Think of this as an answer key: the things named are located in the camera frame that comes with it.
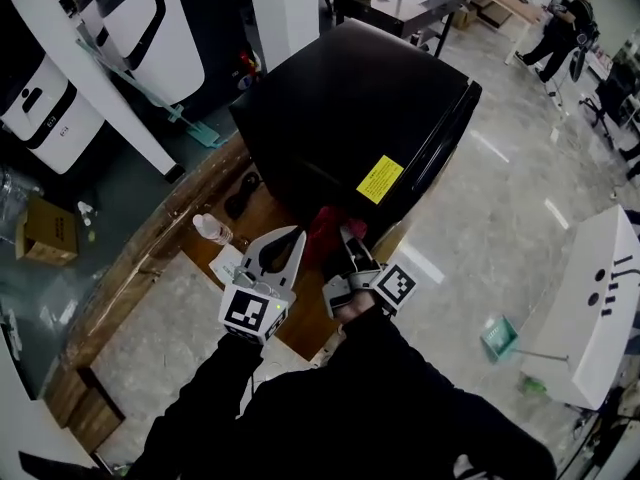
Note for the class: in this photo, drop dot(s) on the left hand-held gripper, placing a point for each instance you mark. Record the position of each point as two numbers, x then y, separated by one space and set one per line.
250 308

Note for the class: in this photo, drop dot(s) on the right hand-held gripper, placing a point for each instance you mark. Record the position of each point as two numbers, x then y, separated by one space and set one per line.
360 288

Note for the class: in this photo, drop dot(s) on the red cloth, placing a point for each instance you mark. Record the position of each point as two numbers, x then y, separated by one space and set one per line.
322 230

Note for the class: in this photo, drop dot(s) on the black mini fridge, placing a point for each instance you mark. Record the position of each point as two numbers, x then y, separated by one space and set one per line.
345 118

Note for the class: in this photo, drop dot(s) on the person's right forearm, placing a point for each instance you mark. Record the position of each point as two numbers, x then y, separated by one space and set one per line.
400 358

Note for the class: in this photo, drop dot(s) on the person's left forearm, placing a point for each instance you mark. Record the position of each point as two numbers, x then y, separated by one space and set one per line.
215 388

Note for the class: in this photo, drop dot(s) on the white paper card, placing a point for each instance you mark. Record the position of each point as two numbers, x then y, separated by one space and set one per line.
225 265

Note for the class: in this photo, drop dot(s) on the clear plastic water bottle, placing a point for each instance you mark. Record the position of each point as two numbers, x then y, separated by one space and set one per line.
212 228

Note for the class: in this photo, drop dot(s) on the teal flat mop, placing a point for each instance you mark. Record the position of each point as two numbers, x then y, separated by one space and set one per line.
200 130

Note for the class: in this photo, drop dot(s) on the teal dustpan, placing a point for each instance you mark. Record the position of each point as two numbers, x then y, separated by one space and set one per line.
500 338

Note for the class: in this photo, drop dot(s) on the person's black top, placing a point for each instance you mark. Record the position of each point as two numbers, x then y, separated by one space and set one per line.
360 428

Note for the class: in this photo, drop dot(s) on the red and blue item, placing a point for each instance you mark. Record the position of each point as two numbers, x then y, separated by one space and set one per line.
248 70

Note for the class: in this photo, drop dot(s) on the green brush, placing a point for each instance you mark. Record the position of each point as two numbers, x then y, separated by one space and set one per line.
532 385

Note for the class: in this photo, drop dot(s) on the brown cardboard box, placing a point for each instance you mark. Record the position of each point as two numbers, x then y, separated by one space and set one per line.
47 233

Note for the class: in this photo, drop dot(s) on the white cabinet with black holes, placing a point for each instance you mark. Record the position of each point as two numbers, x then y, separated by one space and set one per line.
585 318

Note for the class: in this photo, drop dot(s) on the white square column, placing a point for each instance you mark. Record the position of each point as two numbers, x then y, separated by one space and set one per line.
282 13

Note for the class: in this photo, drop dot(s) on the black desk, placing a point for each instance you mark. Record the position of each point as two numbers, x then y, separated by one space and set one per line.
400 10

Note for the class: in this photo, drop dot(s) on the white black standing machine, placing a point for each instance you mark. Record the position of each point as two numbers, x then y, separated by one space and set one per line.
155 33
55 113

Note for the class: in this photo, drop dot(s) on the small cardboard box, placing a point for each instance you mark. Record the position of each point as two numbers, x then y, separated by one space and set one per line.
465 18

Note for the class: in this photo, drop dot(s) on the clear plastic bag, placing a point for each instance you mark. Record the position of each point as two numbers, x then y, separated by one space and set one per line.
17 193

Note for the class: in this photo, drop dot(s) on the white slanted beam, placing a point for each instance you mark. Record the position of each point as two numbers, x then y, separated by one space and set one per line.
85 63

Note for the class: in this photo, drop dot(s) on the black office chair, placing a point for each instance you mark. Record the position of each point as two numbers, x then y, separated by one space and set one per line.
612 93

